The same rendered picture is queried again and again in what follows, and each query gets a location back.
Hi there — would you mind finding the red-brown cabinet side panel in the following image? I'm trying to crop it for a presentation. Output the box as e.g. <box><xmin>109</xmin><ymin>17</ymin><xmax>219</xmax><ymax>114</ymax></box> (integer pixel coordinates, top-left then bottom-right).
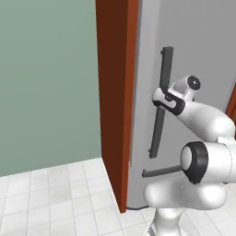
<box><xmin>95</xmin><ymin>0</ymin><xmax>140</xmax><ymax>214</ymax></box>
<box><xmin>225</xmin><ymin>87</ymin><xmax>236</xmax><ymax>124</ymax></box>

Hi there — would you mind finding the grey fridge door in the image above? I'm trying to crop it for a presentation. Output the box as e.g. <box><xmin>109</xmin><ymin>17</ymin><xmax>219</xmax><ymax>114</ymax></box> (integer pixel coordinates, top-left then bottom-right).
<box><xmin>126</xmin><ymin>0</ymin><xmax>236</xmax><ymax>211</ymax></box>

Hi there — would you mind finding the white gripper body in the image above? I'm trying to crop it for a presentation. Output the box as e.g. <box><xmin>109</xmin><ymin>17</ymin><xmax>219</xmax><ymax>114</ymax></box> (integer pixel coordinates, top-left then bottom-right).
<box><xmin>152</xmin><ymin>87</ymin><xmax>178</xmax><ymax>111</ymax></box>

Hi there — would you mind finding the long dark fridge door handle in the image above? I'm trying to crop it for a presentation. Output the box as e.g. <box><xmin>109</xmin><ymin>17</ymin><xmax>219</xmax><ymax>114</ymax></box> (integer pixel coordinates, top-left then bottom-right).
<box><xmin>148</xmin><ymin>46</ymin><xmax>174</xmax><ymax>159</ymax></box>

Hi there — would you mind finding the short dark fridge drawer handle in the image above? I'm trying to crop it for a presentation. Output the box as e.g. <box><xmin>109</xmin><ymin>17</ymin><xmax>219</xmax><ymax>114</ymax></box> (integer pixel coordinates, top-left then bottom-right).
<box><xmin>141</xmin><ymin>164</ymin><xmax>183</xmax><ymax>179</ymax></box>

